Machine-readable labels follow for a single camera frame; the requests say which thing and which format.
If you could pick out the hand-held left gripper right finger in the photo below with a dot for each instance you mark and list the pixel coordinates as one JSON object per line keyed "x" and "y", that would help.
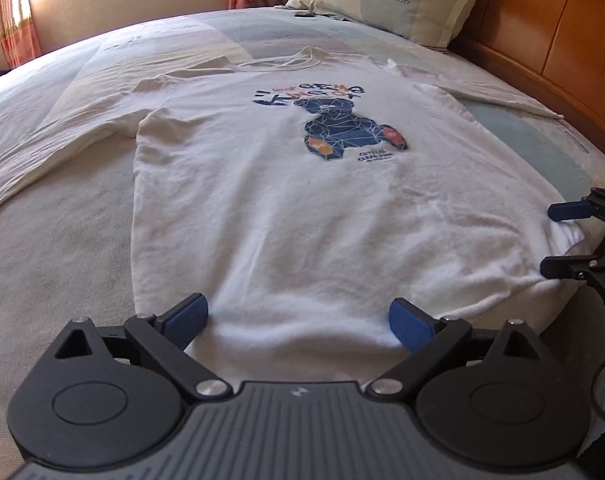
{"x": 410, "y": 327}

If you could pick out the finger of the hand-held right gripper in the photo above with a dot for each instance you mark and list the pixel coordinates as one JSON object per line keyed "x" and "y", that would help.
{"x": 562, "y": 266}
{"x": 565, "y": 211}

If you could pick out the white waffle blanket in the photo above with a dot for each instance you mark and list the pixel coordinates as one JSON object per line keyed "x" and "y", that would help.
{"x": 57, "y": 270}

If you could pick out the black phone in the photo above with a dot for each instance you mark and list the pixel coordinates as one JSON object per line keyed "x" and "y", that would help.
{"x": 305, "y": 13}

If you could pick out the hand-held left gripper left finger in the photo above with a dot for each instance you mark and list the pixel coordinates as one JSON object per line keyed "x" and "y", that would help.
{"x": 187, "y": 320}

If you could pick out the white printed long-sleeve t-shirt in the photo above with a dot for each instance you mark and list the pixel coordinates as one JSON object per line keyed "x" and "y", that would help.
{"x": 282, "y": 210}

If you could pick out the pastel patchwork bed sheet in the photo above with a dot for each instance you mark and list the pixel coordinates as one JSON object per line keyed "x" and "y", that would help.
{"x": 182, "y": 35}

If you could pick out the wooden headboard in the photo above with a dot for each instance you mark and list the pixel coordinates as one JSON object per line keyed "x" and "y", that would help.
{"x": 557, "y": 10}

